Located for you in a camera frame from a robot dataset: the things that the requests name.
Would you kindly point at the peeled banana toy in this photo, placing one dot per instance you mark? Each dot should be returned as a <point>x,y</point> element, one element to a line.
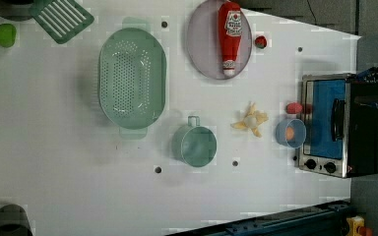
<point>252,120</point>

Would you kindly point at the black toaster oven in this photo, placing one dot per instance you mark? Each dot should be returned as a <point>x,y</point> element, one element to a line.
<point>341,134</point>

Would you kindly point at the green plastic mug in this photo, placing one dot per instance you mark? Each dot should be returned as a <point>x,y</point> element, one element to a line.
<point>194,144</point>

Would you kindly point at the green perforated colander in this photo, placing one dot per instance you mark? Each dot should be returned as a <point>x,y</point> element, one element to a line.
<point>132,78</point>

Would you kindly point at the grey round plate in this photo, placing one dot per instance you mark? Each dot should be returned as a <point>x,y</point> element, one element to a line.
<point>203,44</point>

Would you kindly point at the orange ball in bowl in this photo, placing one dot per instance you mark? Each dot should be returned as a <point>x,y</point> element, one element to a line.
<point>289,133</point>

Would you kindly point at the blue bowl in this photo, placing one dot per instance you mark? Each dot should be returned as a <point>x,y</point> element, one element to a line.
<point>300,133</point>

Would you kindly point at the red strawberry toy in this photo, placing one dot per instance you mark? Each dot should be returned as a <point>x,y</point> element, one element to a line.
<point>261,42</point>

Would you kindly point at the red tomato toy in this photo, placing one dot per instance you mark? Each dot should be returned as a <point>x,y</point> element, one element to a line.
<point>294,108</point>

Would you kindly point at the red ketchup bottle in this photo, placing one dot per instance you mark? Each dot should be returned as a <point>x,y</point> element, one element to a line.
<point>230,32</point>

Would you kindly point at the green slotted dish rack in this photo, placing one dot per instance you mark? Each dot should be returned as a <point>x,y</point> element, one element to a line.
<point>61,19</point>

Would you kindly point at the yellow orange clamp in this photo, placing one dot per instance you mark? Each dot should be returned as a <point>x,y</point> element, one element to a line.
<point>357,227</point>

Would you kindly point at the dark cylinder upper corner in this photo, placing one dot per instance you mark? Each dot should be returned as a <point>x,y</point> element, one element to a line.
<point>15,10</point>

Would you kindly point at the dark cylinder corner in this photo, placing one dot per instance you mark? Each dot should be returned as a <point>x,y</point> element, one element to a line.
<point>14,221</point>
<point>15,10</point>

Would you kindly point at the green apple toy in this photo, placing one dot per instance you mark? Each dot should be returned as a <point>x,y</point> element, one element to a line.
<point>8,34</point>

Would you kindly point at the dark cylinder lower corner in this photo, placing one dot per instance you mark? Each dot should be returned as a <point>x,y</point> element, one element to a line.
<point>14,221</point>

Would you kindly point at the blue metal frame rail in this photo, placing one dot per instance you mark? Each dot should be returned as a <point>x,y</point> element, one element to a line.
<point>328,219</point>

